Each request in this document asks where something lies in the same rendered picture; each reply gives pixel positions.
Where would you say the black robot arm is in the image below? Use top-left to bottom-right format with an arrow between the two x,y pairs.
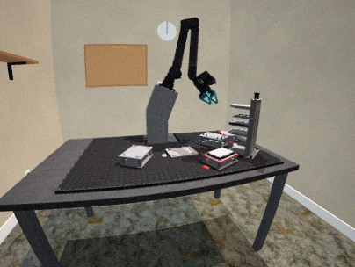
158,18 -> 216,91

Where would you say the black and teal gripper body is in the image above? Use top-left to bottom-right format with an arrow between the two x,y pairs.
198,87 -> 215,98

